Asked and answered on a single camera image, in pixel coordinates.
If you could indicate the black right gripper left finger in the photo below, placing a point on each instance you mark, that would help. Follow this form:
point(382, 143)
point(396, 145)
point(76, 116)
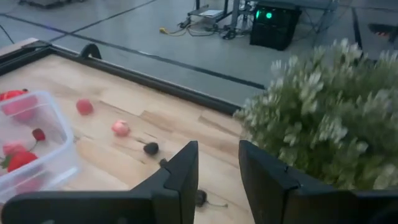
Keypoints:
point(168, 199)

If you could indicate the dark round berry toy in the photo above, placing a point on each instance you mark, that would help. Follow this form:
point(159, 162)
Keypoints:
point(151, 148)

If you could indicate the red bell pepper toy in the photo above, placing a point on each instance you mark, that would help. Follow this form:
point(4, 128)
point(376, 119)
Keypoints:
point(12, 94)

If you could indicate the potted white-flowered green plant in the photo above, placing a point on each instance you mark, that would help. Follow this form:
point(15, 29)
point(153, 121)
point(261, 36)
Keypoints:
point(326, 124)

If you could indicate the pale pink peach toy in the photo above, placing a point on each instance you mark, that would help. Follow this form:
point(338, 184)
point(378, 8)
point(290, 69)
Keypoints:
point(120, 128)

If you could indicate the metal equipment stand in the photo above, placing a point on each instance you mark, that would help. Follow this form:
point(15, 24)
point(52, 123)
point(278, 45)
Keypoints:
point(211, 13)

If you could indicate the black table frame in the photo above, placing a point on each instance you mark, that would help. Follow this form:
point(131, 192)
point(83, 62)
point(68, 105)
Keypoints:
point(155, 84)

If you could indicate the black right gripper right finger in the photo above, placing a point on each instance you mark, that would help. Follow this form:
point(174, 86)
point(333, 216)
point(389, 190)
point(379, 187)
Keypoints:
point(286, 199)

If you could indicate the black computer tower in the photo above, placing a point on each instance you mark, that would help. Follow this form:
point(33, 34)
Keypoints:
point(273, 31)

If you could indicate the clear plastic tupperware container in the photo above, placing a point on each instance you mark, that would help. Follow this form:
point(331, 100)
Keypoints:
point(62, 149)

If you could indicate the black orange-striped floor mat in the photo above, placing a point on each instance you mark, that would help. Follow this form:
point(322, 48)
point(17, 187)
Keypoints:
point(384, 31)

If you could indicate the dark red cherry with stem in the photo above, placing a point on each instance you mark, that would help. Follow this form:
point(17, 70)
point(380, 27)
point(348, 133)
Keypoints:
point(201, 198)

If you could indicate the small dark berry toy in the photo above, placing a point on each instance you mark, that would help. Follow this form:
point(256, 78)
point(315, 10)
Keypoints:
point(163, 161)

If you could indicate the round pink-red textured fruit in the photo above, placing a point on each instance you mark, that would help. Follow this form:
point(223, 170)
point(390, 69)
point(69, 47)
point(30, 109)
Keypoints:
point(84, 106)

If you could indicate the red strawberry with green leaves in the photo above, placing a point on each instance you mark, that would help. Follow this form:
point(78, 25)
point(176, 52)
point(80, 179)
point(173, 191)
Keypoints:
point(21, 160)

